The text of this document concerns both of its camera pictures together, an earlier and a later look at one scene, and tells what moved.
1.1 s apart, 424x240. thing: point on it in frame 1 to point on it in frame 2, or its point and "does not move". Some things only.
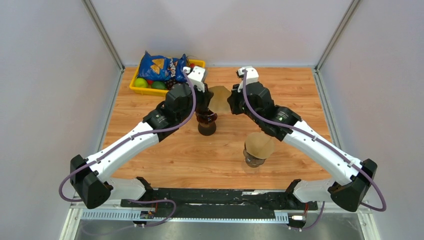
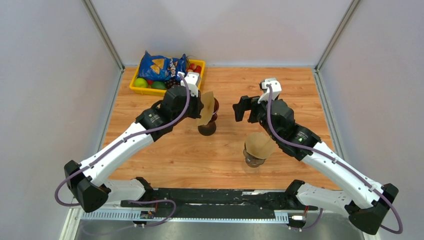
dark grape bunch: [170, 83] does not move
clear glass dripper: [252, 160] does not move
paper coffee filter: [260, 145] does not move
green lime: [140, 82] does not move
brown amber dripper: [206, 122] to [212, 124]
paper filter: [219, 103] to [209, 104]
